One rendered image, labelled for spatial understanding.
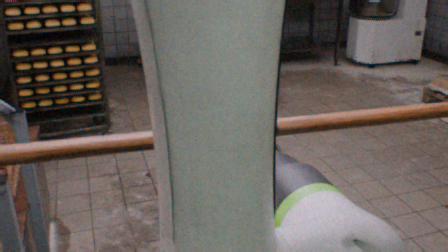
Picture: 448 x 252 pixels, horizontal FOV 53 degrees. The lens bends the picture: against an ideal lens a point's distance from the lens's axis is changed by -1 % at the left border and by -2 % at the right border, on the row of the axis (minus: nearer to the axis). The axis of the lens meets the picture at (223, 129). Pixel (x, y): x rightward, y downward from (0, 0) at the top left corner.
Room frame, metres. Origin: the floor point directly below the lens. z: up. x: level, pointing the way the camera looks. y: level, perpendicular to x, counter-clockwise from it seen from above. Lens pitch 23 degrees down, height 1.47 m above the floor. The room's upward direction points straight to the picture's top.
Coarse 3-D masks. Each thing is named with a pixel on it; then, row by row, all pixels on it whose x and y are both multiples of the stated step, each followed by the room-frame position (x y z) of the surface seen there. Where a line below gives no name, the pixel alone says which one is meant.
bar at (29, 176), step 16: (0, 112) 1.36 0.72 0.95; (16, 112) 1.36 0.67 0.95; (16, 128) 1.36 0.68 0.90; (0, 176) 0.93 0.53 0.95; (32, 176) 1.36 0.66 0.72; (0, 192) 0.90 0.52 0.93; (32, 192) 1.36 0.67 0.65; (0, 208) 0.90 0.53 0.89; (32, 208) 1.36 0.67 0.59; (0, 224) 0.90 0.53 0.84; (16, 224) 0.92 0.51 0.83; (32, 224) 1.35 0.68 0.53; (16, 240) 0.91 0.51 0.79; (48, 240) 1.39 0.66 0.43
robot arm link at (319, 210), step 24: (312, 192) 0.41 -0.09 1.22; (336, 192) 0.42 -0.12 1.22; (288, 216) 0.40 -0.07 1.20; (312, 216) 0.37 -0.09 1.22; (336, 216) 0.36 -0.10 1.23; (360, 216) 0.35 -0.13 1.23; (288, 240) 0.33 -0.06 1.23; (312, 240) 0.33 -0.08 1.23; (336, 240) 0.33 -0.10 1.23; (360, 240) 0.33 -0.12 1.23; (384, 240) 0.33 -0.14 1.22
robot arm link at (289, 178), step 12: (288, 168) 0.47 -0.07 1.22; (300, 168) 0.47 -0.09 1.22; (312, 168) 0.47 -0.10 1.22; (276, 180) 0.45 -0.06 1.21; (288, 180) 0.45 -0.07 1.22; (300, 180) 0.44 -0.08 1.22; (312, 180) 0.44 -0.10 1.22; (324, 180) 0.44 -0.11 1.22; (276, 192) 0.44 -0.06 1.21; (288, 192) 0.43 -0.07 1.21; (276, 204) 0.42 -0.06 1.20
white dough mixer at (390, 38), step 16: (352, 0) 5.52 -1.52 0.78; (368, 0) 5.35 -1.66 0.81; (384, 0) 5.32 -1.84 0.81; (400, 0) 5.58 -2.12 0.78; (416, 0) 5.53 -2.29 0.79; (352, 16) 5.60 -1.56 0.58; (368, 16) 5.41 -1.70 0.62; (384, 16) 5.38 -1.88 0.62; (400, 16) 5.54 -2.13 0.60; (416, 16) 5.54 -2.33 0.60; (352, 32) 5.53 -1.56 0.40; (368, 32) 5.37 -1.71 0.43; (384, 32) 5.37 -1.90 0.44; (400, 32) 5.44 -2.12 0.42; (416, 32) 5.51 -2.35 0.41; (352, 48) 5.50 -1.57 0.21; (368, 48) 5.36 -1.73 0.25; (384, 48) 5.38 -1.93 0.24; (400, 48) 5.45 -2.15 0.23; (416, 48) 5.53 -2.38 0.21; (416, 64) 5.55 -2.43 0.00
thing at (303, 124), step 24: (288, 120) 0.70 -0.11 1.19; (312, 120) 0.71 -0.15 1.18; (336, 120) 0.72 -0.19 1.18; (360, 120) 0.74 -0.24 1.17; (384, 120) 0.75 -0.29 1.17; (408, 120) 0.77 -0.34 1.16; (24, 144) 0.59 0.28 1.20; (48, 144) 0.59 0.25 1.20; (72, 144) 0.60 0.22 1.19; (96, 144) 0.61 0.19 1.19; (120, 144) 0.61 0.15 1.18; (144, 144) 0.62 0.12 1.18
